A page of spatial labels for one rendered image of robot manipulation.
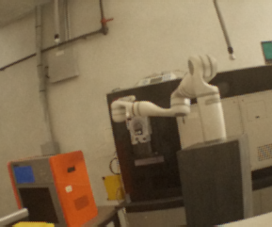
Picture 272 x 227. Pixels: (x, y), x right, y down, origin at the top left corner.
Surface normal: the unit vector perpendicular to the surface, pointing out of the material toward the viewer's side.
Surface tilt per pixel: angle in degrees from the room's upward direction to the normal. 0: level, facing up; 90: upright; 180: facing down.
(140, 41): 90
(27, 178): 90
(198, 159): 90
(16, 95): 90
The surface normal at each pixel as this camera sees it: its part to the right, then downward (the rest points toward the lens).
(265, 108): -0.25, 0.03
